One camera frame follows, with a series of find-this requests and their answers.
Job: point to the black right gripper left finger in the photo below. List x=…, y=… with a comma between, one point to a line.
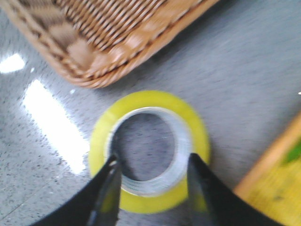
x=97, y=204

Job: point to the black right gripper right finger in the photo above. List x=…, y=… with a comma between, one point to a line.
x=212, y=203

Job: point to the yellow tape roll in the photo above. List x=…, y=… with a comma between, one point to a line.
x=170, y=188

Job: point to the yellow woven basket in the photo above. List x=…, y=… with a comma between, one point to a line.
x=273, y=184

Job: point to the brown wicker basket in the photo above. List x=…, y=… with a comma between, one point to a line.
x=94, y=43

